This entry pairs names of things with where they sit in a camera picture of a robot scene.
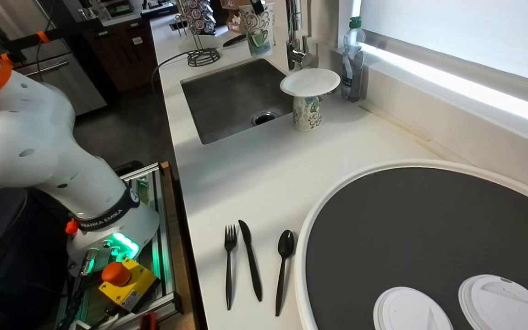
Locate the patterned paper cup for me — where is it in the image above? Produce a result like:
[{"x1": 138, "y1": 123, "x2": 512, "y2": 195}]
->
[
  {"x1": 244, "y1": 8, "x2": 275, "y2": 59},
  {"x1": 292, "y1": 94, "x2": 325, "y2": 132}
]

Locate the chrome gooseneck tap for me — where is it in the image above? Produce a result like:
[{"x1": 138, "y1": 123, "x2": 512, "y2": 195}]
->
[{"x1": 286, "y1": 0, "x2": 319, "y2": 70}]

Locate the white plastic cup lid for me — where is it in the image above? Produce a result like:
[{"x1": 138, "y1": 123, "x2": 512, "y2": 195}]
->
[
  {"x1": 372, "y1": 284, "x2": 455, "y2": 330},
  {"x1": 457, "y1": 273, "x2": 528, "y2": 330}
]

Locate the white round plate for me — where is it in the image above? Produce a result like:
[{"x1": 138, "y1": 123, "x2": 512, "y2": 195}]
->
[{"x1": 279, "y1": 66, "x2": 343, "y2": 99}]

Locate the stainless steel sink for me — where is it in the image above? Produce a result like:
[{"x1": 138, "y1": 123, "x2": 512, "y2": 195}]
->
[{"x1": 180, "y1": 57, "x2": 297, "y2": 147}]

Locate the round sink drain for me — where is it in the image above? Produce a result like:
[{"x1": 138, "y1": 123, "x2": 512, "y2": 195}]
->
[{"x1": 251, "y1": 108, "x2": 277, "y2": 129}]

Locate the clear bottle with green cap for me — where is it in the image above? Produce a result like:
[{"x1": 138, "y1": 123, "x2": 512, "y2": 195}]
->
[{"x1": 339, "y1": 15, "x2": 370, "y2": 103}]

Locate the brown wooden cabinet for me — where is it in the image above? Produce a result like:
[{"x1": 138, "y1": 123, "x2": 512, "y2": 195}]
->
[{"x1": 83, "y1": 17, "x2": 156, "y2": 94}]

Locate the stainless steel appliance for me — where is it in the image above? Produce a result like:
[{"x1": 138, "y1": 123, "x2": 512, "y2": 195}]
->
[{"x1": 18, "y1": 39, "x2": 108, "y2": 118}]

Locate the bright window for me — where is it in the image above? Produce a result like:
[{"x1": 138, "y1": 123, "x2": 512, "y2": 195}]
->
[{"x1": 358, "y1": 0, "x2": 528, "y2": 88}]

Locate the black plastic spoon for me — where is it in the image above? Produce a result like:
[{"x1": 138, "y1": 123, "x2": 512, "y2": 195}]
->
[{"x1": 273, "y1": 228, "x2": 297, "y2": 317}]

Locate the black plastic knife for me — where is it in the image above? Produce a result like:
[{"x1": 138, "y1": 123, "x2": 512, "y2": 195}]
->
[{"x1": 237, "y1": 218, "x2": 264, "y2": 303}]

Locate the black plastic fork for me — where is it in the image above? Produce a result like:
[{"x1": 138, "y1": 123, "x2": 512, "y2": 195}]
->
[{"x1": 222, "y1": 224, "x2": 238, "y2": 312}]

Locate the round black tray white rim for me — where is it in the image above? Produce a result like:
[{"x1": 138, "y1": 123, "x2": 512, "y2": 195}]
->
[{"x1": 292, "y1": 160, "x2": 528, "y2": 330}]

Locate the yellow emergency stop button box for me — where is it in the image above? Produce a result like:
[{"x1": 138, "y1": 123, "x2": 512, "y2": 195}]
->
[{"x1": 97, "y1": 259, "x2": 160, "y2": 314}]

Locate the metal frame robot cart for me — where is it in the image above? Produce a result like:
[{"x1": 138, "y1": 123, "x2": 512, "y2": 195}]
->
[{"x1": 55, "y1": 162, "x2": 183, "y2": 330}]

